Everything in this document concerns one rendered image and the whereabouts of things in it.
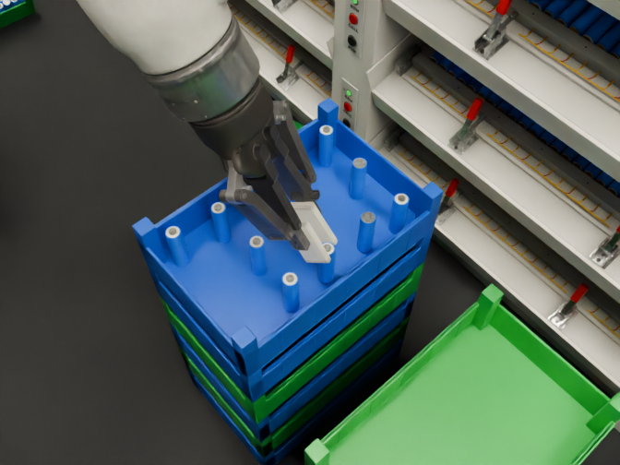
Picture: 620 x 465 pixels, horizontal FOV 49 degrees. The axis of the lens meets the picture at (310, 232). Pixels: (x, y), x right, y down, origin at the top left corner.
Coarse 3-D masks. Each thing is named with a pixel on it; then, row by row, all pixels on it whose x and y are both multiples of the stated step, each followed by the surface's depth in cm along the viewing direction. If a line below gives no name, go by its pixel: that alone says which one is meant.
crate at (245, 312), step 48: (336, 144) 93; (336, 192) 89; (384, 192) 89; (432, 192) 80; (144, 240) 77; (192, 240) 85; (240, 240) 85; (384, 240) 85; (192, 288) 81; (240, 288) 81; (336, 288) 76; (240, 336) 70; (288, 336) 76
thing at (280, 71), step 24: (240, 0) 148; (240, 24) 148; (264, 24) 144; (264, 48) 145; (288, 48) 134; (264, 72) 143; (288, 72) 139; (312, 72) 139; (288, 96) 139; (312, 96) 138; (312, 120) 136
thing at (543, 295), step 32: (384, 128) 126; (416, 160) 127; (448, 192) 117; (480, 192) 120; (448, 224) 121; (480, 224) 119; (512, 224) 116; (480, 256) 118; (512, 256) 117; (544, 256) 113; (512, 288) 115; (544, 288) 114; (576, 288) 112; (544, 320) 112; (576, 320) 111; (608, 320) 109; (576, 352) 110; (608, 352) 108; (608, 384) 109
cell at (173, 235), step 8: (168, 232) 78; (176, 232) 78; (168, 240) 78; (176, 240) 78; (176, 248) 79; (184, 248) 81; (176, 256) 81; (184, 256) 82; (176, 264) 83; (184, 264) 83
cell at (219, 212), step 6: (216, 204) 80; (222, 204) 80; (210, 210) 80; (216, 210) 80; (222, 210) 80; (216, 216) 80; (222, 216) 80; (216, 222) 81; (222, 222) 81; (228, 222) 82; (216, 228) 82; (222, 228) 82; (228, 228) 83; (216, 234) 84; (222, 234) 83; (228, 234) 84; (222, 240) 84; (228, 240) 85
